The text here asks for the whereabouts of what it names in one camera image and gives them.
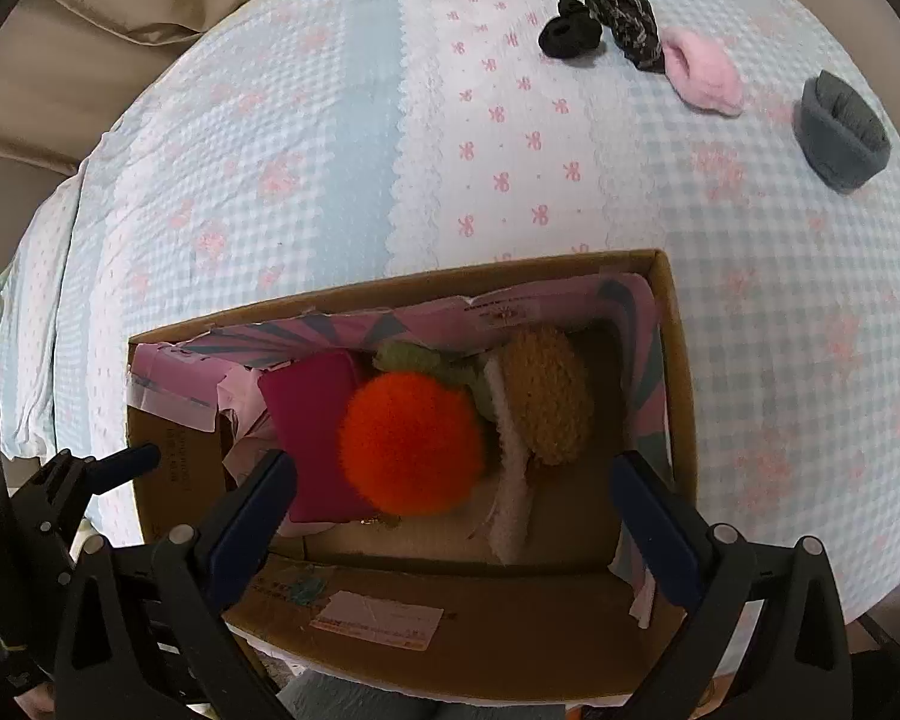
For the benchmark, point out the blue checkered bed sheet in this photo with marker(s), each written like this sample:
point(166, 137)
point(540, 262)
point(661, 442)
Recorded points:
point(306, 144)

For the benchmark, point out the beige curtain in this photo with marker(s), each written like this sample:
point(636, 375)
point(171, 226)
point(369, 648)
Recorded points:
point(68, 68)

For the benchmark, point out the pink fluffy sock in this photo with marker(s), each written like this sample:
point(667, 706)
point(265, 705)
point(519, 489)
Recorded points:
point(701, 72)

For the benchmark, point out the cardboard box with pink lining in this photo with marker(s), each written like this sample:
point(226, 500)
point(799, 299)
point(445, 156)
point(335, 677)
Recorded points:
point(456, 532)

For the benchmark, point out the person's left hand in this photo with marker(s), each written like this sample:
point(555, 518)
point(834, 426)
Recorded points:
point(38, 703)

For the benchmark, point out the black white patterned cloth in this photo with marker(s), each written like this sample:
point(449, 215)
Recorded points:
point(633, 27)

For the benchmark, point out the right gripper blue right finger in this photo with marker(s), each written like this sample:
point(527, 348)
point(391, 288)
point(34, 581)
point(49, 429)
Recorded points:
point(796, 664)

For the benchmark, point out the grey sock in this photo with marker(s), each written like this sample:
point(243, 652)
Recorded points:
point(842, 137)

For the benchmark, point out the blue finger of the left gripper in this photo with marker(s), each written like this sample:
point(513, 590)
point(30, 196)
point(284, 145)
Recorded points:
point(55, 499)

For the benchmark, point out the brown white fuzzy slipper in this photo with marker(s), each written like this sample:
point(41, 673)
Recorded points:
point(544, 420)

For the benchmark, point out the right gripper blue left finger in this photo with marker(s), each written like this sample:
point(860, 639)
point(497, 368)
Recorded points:
point(144, 634)

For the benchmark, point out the magenta soft pouch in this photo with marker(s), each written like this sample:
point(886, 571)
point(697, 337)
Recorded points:
point(306, 402)

